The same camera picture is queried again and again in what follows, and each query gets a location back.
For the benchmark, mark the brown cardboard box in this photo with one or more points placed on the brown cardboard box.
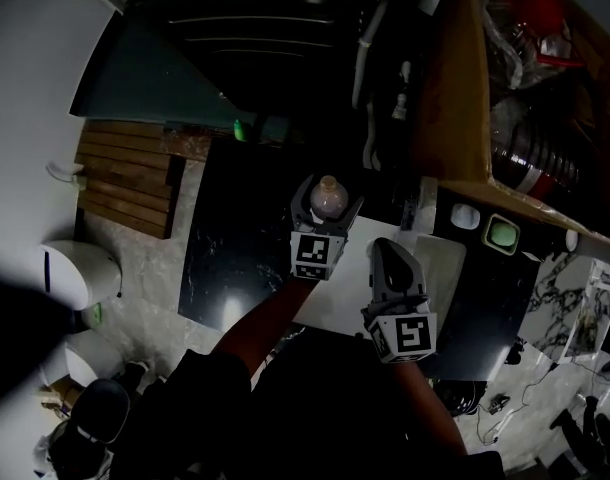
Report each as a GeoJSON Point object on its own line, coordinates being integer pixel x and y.
{"type": "Point", "coordinates": [450, 93]}

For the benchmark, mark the person's dark clothing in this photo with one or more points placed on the person's dark clothing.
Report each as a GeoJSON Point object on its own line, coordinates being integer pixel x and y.
{"type": "Point", "coordinates": [310, 418]}

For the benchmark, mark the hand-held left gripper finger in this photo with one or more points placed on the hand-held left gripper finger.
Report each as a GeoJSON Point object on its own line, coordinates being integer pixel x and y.
{"type": "Point", "coordinates": [350, 215]}
{"type": "Point", "coordinates": [300, 203]}

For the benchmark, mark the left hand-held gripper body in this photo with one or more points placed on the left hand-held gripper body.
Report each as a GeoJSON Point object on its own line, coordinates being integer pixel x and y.
{"type": "Point", "coordinates": [315, 253]}

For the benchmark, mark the white soap dish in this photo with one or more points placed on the white soap dish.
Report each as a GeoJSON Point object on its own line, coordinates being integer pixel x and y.
{"type": "Point", "coordinates": [465, 216]}

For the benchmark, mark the person's right forearm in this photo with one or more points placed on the person's right forearm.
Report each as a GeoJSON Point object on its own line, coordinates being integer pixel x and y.
{"type": "Point", "coordinates": [425, 403]}

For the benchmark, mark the white toilet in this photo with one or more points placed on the white toilet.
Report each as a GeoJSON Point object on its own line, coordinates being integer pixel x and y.
{"type": "Point", "coordinates": [85, 273]}

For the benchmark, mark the white sink basin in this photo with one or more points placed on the white sink basin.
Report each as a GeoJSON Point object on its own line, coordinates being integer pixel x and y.
{"type": "Point", "coordinates": [350, 268]}

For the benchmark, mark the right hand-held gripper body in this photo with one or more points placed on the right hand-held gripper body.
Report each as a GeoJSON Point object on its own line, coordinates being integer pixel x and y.
{"type": "Point", "coordinates": [407, 335]}

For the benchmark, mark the white wall fixture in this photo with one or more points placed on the white wall fixture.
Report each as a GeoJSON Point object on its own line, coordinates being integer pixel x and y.
{"type": "Point", "coordinates": [65, 174]}

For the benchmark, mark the white marble-pattern box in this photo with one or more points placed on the white marble-pattern box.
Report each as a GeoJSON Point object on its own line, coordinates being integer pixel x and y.
{"type": "Point", "coordinates": [560, 298]}

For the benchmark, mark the small pinkish bottle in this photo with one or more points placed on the small pinkish bottle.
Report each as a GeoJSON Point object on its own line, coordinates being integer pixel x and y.
{"type": "Point", "coordinates": [329, 198]}

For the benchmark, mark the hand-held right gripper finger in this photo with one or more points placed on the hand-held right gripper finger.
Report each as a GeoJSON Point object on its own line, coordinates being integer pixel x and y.
{"type": "Point", "coordinates": [382, 278]}
{"type": "Point", "coordinates": [410, 278]}

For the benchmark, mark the clear plastic bag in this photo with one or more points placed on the clear plastic bag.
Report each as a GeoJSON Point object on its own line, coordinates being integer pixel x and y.
{"type": "Point", "coordinates": [505, 48]}

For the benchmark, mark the wooden slat board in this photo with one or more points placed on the wooden slat board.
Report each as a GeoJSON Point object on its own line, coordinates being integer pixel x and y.
{"type": "Point", "coordinates": [130, 178]}

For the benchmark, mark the small green bottle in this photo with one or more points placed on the small green bottle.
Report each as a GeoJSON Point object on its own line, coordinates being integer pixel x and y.
{"type": "Point", "coordinates": [241, 130]}

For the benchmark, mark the red plastic item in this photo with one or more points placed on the red plastic item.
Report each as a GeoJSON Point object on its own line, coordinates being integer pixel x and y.
{"type": "Point", "coordinates": [545, 8]}

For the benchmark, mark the green soap dish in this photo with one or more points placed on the green soap dish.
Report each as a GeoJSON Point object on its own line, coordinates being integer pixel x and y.
{"type": "Point", "coordinates": [501, 234]}

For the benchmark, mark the black countertop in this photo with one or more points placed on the black countertop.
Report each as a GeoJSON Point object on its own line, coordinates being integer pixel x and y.
{"type": "Point", "coordinates": [235, 248]}

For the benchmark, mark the person's left forearm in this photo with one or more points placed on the person's left forearm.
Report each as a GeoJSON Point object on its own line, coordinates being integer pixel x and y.
{"type": "Point", "coordinates": [270, 318]}

